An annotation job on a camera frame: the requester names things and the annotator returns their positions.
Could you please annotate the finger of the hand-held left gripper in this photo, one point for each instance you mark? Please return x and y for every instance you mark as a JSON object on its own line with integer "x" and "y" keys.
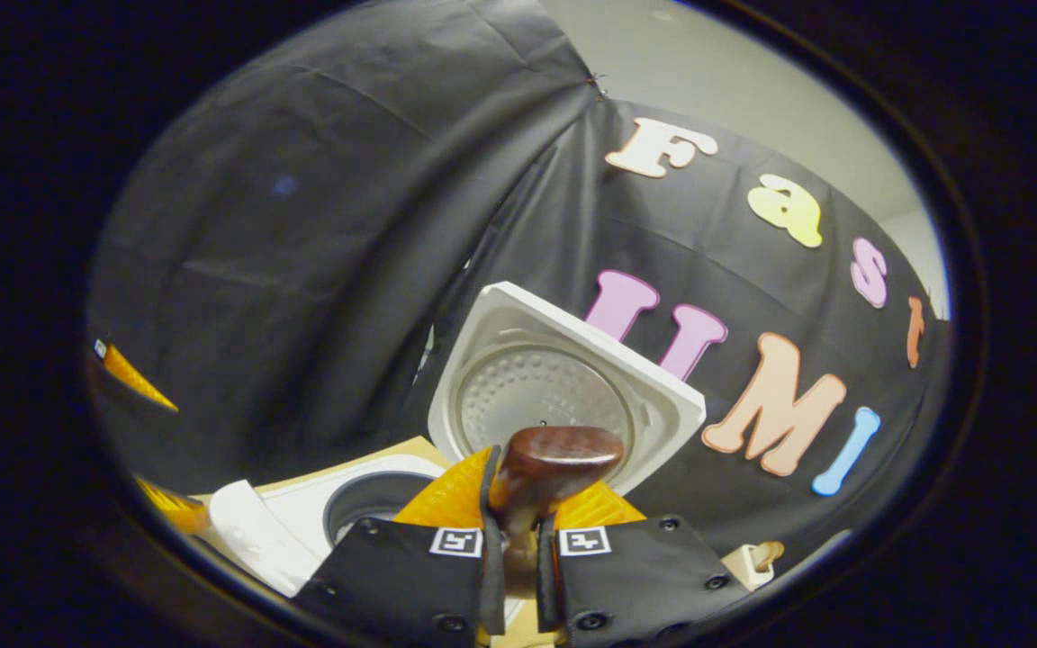
{"x": 136, "y": 378}
{"x": 172, "y": 508}

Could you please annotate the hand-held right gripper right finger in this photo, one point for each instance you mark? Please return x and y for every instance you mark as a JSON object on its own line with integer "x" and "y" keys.
{"x": 547, "y": 576}

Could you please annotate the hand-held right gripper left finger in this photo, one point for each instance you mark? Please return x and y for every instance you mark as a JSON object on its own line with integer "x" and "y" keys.
{"x": 493, "y": 576}

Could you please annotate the brown wooden spoon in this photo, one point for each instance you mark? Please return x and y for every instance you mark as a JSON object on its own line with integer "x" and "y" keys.
{"x": 554, "y": 459}

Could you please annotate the white rice cooker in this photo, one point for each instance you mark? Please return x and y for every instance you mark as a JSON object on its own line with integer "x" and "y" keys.
{"x": 572, "y": 396}

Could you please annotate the white toaster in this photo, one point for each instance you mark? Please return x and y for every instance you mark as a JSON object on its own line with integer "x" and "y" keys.
{"x": 743, "y": 569}

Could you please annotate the toasted bread slice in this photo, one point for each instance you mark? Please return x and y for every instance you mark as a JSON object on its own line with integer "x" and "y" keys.
{"x": 769, "y": 553}

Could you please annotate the black backdrop cloth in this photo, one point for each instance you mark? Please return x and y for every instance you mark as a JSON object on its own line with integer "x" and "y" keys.
{"x": 302, "y": 225}

